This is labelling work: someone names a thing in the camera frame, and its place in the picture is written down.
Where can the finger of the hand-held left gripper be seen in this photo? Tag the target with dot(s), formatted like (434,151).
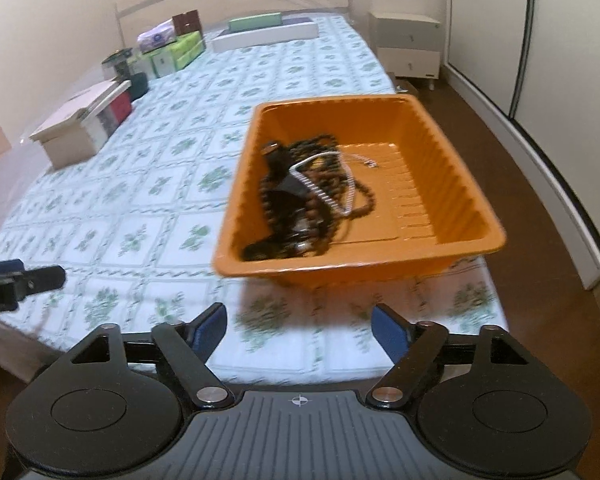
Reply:
(2,266)
(40,278)

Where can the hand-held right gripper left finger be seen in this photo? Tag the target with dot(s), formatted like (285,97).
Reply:
(210,332)

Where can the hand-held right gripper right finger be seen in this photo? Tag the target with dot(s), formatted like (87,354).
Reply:
(387,332)

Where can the black bangle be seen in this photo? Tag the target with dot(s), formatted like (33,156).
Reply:
(267,249)

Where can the orange plastic tray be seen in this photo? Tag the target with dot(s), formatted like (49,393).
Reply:
(430,200)

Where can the beige cardboard box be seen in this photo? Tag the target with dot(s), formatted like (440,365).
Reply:
(70,130)

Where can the red box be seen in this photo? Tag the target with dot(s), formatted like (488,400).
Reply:
(121,109)

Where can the dark teal pouch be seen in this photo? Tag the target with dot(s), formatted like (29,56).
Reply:
(139,86)

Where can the jar with dark lid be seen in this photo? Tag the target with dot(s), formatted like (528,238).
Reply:
(117,64)

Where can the white purple tissue pack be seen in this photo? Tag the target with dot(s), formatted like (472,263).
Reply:
(157,37)

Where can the white nightstand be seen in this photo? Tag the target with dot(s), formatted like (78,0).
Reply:
(405,45)

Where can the brown box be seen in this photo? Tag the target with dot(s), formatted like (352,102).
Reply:
(187,22)

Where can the long white box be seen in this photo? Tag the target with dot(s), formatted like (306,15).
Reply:
(265,37)

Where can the flat green box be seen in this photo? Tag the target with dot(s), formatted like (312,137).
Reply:
(255,21)

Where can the grey white wardrobe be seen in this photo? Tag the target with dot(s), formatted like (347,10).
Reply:
(555,60)

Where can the flat dark blue box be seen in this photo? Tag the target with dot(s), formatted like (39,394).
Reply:
(296,21)

